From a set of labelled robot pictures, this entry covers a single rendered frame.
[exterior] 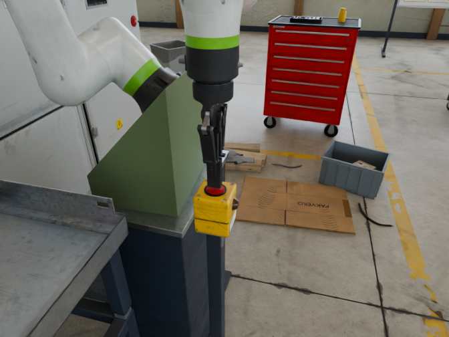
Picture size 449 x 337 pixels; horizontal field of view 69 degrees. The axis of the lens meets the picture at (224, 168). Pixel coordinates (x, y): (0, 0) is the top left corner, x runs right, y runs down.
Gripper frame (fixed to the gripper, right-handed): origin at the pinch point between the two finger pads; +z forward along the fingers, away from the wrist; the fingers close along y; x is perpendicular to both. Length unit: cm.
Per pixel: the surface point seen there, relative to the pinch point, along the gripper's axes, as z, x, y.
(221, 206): 5.7, 2.6, 4.0
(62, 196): 4.6, -30.9, 10.6
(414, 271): 94, 82, -77
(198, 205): 6.3, -2.4, 4.1
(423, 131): 95, 128, -260
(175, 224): 19.6, -11.6, -2.7
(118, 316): 40.8, -23.1, 12.8
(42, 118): 15, -86, -44
